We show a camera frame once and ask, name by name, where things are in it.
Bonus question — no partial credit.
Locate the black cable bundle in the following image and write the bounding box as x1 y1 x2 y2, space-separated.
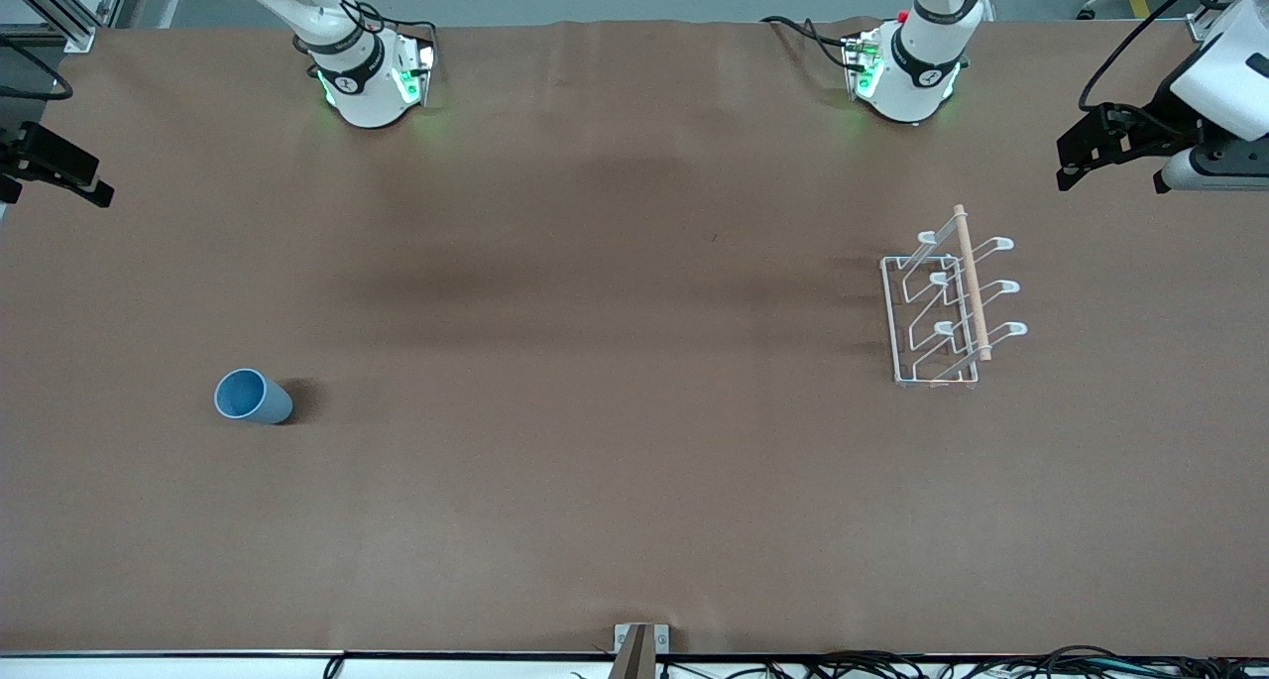
570 644 1269 679

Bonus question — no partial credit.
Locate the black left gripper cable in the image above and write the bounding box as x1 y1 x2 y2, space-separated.
1078 0 1236 115

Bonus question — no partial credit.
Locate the black right arm base cable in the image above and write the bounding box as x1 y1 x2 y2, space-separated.
337 0 440 52

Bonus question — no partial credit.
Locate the white wire cup rack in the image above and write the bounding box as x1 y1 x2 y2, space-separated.
880 204 1029 390

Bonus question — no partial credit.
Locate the metal bracket with wooden post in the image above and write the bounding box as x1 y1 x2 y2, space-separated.
607 622 671 679

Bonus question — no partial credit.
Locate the black arm base cable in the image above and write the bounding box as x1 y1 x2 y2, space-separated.
337 0 440 52
760 14 865 71

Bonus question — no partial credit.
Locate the aluminium frame post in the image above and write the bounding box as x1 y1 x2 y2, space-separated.
0 0 136 56
1187 0 1269 44

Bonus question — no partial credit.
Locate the paper table cover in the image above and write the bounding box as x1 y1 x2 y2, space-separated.
0 18 1269 657

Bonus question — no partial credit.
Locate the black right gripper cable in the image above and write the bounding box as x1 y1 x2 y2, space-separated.
0 39 76 102

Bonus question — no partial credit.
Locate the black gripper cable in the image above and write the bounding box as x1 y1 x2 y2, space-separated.
1078 0 1236 115
0 39 76 102

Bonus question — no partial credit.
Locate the blue plastic cup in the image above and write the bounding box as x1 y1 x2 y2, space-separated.
214 368 294 425

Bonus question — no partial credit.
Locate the black left arm base cable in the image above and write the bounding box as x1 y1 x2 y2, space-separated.
760 14 865 71

